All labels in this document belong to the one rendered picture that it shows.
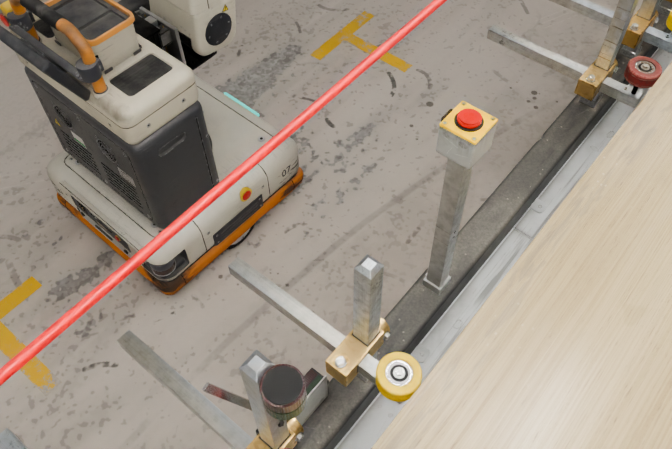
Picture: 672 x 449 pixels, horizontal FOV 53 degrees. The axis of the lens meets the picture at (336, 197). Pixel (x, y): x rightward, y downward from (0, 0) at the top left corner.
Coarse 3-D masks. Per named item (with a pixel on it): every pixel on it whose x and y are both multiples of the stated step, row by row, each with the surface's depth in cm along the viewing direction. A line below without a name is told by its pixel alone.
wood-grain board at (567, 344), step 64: (640, 128) 153; (576, 192) 142; (640, 192) 142; (576, 256) 132; (640, 256) 132; (512, 320) 124; (576, 320) 124; (640, 320) 124; (448, 384) 117; (512, 384) 117; (576, 384) 117; (640, 384) 117; (384, 448) 111; (448, 448) 110; (512, 448) 110; (576, 448) 110; (640, 448) 110
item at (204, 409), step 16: (128, 336) 128; (128, 352) 127; (144, 352) 126; (144, 368) 127; (160, 368) 124; (176, 384) 122; (192, 400) 120; (208, 400) 120; (208, 416) 118; (224, 416) 118; (224, 432) 117; (240, 432) 117; (240, 448) 115
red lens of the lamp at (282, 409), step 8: (272, 368) 91; (296, 368) 91; (264, 376) 91; (304, 384) 90; (304, 392) 90; (264, 400) 89; (296, 400) 88; (272, 408) 89; (280, 408) 88; (288, 408) 89; (296, 408) 90
